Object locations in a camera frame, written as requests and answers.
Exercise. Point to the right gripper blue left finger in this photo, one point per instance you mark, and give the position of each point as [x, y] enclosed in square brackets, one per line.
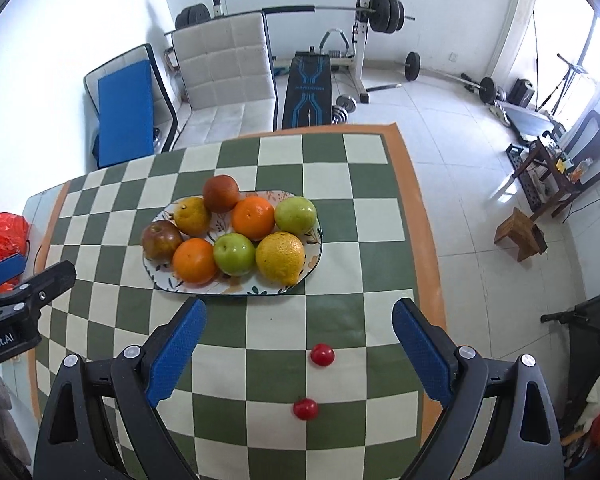
[75, 440]

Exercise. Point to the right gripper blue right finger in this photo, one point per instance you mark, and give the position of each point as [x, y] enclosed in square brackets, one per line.
[522, 440]

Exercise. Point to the yellow lemon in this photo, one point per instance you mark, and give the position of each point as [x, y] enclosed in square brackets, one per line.
[192, 217]

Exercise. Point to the green apple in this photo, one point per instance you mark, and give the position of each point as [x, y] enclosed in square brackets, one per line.
[234, 254]
[295, 215]

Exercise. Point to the yellow orange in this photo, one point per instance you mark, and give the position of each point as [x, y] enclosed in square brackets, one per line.
[280, 258]

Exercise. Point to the red plastic bag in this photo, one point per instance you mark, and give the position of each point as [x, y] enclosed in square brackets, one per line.
[14, 249]

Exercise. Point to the small wooden stool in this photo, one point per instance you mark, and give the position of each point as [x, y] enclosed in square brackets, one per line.
[524, 233]

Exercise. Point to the green white checkered tablecloth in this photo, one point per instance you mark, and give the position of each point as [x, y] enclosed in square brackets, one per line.
[231, 412]

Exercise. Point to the cherry tomato upper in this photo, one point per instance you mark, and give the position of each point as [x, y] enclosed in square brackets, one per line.
[322, 355]

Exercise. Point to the cherry tomato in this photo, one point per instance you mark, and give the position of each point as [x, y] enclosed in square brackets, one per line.
[306, 409]
[322, 355]

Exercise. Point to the cherry tomato lower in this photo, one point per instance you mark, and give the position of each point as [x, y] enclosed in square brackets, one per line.
[306, 409]

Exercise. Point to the floral deer oval plate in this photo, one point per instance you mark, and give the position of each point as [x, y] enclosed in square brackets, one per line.
[253, 283]

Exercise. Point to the white quilted chair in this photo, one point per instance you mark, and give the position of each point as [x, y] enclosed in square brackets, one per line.
[226, 67]

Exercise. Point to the floor barbell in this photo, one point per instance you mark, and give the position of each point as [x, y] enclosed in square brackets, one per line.
[486, 87]

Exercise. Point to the black blue weight bench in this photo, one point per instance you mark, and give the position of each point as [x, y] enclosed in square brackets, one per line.
[308, 100]

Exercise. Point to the barbell on rack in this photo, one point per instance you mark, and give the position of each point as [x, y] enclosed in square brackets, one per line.
[385, 16]

